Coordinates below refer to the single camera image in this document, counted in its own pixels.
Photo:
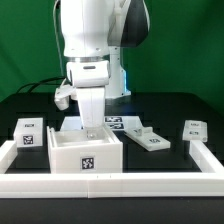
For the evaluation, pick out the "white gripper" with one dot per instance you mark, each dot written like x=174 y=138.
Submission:
x=91 y=103

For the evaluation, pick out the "white cabinet body box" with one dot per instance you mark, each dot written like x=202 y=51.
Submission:
x=73 y=152

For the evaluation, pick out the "white cabinet door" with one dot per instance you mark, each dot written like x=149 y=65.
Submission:
x=146 y=138
x=195 y=130

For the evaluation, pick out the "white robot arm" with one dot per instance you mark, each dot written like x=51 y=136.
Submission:
x=90 y=28

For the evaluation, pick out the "white cabinet top block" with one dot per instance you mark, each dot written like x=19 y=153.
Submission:
x=29 y=132

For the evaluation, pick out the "white marker base sheet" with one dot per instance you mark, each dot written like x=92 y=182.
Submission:
x=115 y=123

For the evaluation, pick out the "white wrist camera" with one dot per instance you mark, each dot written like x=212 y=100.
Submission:
x=62 y=96

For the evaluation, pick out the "white U-shaped frame fence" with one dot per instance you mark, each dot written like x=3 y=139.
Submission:
x=208 y=181

